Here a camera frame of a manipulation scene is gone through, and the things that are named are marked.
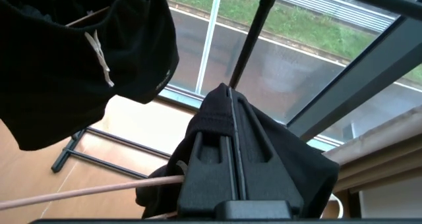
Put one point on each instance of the brown curtain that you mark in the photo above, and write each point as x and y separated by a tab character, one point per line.
379	158

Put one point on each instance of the window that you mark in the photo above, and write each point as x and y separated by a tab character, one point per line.
296	52

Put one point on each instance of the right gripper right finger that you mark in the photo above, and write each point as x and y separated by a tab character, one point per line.
263	181

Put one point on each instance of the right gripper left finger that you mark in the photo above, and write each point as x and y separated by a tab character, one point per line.
204	181

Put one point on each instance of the pink clothes hanger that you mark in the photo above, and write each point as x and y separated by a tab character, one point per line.
87	16
82	192

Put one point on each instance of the black clothes rack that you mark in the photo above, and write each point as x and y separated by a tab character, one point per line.
253	36

